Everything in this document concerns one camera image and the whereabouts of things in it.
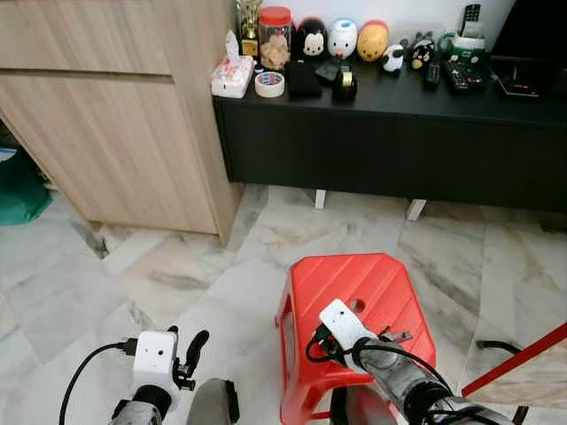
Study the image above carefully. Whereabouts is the black remote with grey keys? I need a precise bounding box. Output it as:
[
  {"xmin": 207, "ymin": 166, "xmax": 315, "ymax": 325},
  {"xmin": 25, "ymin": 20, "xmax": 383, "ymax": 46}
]
[{"xmin": 462, "ymin": 4, "xmax": 482, "ymax": 38}]

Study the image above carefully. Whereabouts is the red plastic stool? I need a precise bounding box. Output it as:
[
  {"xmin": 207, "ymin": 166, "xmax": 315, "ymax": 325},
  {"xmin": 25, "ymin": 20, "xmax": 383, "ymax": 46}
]
[{"xmin": 276, "ymin": 253, "xmax": 438, "ymax": 425}]

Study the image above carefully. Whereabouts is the marble folding table red edge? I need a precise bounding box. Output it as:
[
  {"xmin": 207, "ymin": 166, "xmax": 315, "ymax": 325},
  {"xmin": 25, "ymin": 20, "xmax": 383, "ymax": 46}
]
[{"xmin": 461, "ymin": 321, "xmax": 567, "ymax": 424}]

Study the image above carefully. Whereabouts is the black TV console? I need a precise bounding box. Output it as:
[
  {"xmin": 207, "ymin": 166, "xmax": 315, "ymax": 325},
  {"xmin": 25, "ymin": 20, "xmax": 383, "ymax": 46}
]
[{"xmin": 213, "ymin": 58, "xmax": 567, "ymax": 222}]

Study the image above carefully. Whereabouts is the green bag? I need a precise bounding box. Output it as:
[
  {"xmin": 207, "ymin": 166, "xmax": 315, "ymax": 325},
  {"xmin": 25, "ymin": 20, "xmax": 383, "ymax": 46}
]
[{"xmin": 0, "ymin": 146, "xmax": 52, "ymax": 227}]

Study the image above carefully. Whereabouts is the light wooden cabinet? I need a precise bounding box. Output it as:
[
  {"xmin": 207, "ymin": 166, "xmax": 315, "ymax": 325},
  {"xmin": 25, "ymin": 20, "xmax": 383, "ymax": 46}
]
[{"xmin": 0, "ymin": 0, "xmax": 243, "ymax": 247}]

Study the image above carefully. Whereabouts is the black tape dispenser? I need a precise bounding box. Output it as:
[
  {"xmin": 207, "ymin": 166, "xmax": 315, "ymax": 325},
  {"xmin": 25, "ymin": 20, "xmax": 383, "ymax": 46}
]
[{"xmin": 331, "ymin": 66, "xmax": 359, "ymax": 102}]

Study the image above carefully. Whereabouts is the white tape roll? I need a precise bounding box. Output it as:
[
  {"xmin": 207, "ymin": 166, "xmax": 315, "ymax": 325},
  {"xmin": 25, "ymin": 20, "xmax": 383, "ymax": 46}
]
[{"xmin": 254, "ymin": 72, "xmax": 286, "ymax": 98}]

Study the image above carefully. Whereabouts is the pink white tissue pack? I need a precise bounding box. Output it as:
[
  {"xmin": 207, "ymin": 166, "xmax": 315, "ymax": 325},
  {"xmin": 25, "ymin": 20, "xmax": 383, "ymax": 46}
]
[{"xmin": 211, "ymin": 31, "xmax": 256, "ymax": 98}]

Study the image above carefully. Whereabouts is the slim black remote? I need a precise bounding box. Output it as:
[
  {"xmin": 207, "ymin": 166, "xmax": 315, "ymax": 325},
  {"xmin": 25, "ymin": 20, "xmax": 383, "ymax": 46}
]
[{"xmin": 423, "ymin": 60, "xmax": 441, "ymax": 89}]

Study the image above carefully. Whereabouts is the black wallet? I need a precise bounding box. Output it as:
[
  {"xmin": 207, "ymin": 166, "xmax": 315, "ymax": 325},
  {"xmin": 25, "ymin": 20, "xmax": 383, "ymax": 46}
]
[{"xmin": 285, "ymin": 60, "xmax": 322, "ymax": 99}]

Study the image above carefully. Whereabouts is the wide black remote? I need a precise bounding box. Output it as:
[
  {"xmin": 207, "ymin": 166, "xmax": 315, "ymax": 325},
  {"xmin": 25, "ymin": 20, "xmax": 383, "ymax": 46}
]
[{"xmin": 443, "ymin": 59, "xmax": 486, "ymax": 95}]

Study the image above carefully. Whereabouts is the small black box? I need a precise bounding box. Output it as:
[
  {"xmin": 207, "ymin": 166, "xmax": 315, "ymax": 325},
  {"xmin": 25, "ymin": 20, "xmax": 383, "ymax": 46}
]
[{"xmin": 315, "ymin": 59, "xmax": 343, "ymax": 83}]

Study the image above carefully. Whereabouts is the small black white figure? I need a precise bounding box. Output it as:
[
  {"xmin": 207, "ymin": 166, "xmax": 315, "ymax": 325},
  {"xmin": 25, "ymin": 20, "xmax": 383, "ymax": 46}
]
[{"xmin": 382, "ymin": 42, "xmax": 407, "ymax": 73}]

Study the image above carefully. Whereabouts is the black cartoon figure toy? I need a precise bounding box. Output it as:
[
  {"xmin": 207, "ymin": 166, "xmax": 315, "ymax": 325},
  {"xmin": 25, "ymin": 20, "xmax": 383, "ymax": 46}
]
[{"xmin": 408, "ymin": 32, "xmax": 438, "ymax": 71}]

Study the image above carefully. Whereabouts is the yellow bear plush toy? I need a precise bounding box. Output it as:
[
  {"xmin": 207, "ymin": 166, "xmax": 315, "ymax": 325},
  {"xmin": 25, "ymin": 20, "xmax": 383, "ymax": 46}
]
[{"xmin": 357, "ymin": 20, "xmax": 390, "ymax": 62}]

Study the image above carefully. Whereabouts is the white duck plush toy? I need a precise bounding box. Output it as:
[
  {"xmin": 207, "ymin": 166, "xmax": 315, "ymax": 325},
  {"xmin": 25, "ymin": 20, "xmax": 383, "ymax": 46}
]
[{"xmin": 327, "ymin": 19, "xmax": 359, "ymax": 60}]

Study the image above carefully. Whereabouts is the clear jar red lid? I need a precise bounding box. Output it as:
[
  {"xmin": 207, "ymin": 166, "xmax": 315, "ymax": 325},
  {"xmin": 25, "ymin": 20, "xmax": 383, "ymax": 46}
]
[{"xmin": 259, "ymin": 6, "xmax": 293, "ymax": 73}]

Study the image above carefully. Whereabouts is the black mouse plush toy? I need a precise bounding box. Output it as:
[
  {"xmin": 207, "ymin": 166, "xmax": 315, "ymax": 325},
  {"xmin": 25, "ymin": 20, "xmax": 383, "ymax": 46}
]
[{"xmin": 295, "ymin": 18, "xmax": 329, "ymax": 61}]

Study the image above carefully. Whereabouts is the gold trophy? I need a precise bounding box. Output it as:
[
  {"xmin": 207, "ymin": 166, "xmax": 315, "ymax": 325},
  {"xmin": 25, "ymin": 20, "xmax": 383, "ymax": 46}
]
[{"xmin": 237, "ymin": 0, "xmax": 262, "ymax": 58}]

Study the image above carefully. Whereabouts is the black television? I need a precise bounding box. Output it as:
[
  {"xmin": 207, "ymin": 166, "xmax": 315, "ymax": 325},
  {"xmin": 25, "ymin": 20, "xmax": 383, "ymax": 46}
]
[{"xmin": 490, "ymin": 0, "xmax": 567, "ymax": 61}]

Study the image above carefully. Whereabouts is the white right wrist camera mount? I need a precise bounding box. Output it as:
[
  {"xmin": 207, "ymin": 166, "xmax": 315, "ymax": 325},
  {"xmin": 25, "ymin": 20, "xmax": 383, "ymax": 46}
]
[{"xmin": 318, "ymin": 298, "xmax": 379, "ymax": 357}]

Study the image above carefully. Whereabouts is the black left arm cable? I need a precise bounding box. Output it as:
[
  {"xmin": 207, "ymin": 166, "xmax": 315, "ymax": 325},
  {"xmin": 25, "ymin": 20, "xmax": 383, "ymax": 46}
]
[{"xmin": 58, "ymin": 338, "xmax": 139, "ymax": 425}]

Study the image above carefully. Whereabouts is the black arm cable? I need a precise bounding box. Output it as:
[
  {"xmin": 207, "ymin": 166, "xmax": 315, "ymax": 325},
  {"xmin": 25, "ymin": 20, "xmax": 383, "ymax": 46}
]
[
  {"xmin": 305, "ymin": 326, "xmax": 454, "ymax": 417},
  {"xmin": 58, "ymin": 338, "xmax": 139, "ymax": 425}
]

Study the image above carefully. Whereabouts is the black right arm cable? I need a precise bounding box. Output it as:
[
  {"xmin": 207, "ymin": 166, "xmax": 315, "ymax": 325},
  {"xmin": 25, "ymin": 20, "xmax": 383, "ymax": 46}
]
[{"xmin": 305, "ymin": 326, "xmax": 454, "ymax": 417}]

